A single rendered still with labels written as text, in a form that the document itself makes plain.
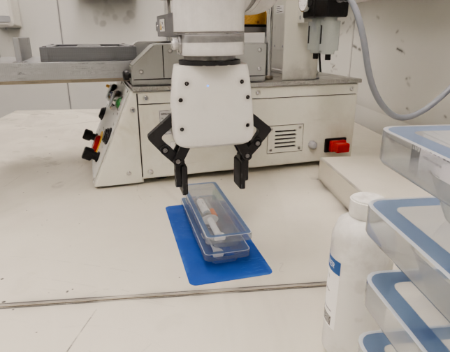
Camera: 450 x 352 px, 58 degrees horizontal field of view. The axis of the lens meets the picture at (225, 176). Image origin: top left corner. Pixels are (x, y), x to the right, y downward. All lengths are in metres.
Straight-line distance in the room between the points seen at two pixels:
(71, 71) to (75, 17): 1.71
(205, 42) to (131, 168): 0.36
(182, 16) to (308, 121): 0.44
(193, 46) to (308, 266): 0.29
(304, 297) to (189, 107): 0.25
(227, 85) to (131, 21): 1.97
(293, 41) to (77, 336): 0.63
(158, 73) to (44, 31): 1.82
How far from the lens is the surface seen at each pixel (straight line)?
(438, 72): 1.06
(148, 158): 0.76
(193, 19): 0.48
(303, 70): 0.85
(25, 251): 0.59
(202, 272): 0.49
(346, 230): 0.33
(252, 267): 0.50
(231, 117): 0.50
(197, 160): 0.78
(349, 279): 0.34
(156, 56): 0.74
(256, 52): 0.79
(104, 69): 0.79
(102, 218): 0.65
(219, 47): 0.47
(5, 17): 2.48
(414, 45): 1.15
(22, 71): 0.79
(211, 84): 0.49
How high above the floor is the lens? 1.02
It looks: 19 degrees down
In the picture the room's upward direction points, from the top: straight up
